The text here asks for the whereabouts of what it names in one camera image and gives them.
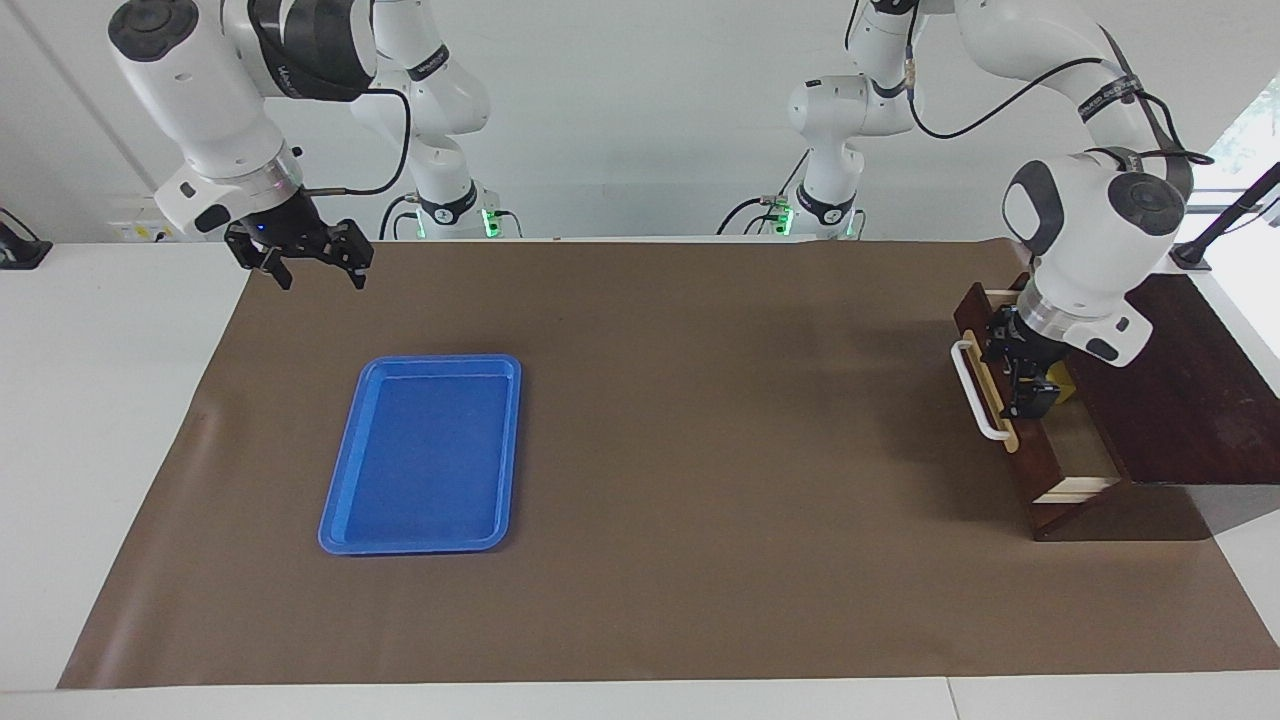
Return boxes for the black angled stand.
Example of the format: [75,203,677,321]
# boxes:
[1164,162,1280,273]

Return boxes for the wooden drawer with white handle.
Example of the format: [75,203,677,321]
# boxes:
[949,281,1122,507]

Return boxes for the black right base cable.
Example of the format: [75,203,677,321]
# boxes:
[377,193,525,242]

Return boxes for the black left base cable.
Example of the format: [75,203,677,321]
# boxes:
[715,153,809,238]

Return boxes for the dark wooden cabinet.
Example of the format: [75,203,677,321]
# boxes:
[1018,272,1280,543]

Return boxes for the brown table mat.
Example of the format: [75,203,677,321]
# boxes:
[57,238,1280,691]

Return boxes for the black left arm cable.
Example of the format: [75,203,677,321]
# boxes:
[845,0,1217,171]

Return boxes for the black base cable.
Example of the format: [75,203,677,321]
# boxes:
[377,193,525,242]
[715,153,809,238]

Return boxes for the black mount base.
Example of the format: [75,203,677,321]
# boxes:
[0,207,54,271]

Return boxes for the white wall outlet box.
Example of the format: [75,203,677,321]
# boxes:
[108,194,208,244]

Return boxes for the blue plastic tray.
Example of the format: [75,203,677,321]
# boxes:
[318,354,523,557]

